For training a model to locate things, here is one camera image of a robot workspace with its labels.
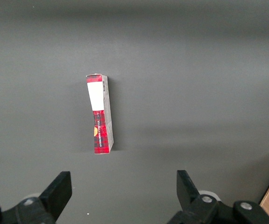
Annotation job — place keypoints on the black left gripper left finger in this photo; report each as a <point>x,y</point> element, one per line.
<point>52,198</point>

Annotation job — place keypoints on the red and white carton box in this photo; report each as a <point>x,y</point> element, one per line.
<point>99,116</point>

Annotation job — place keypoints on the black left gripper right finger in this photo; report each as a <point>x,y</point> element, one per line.
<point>195,207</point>

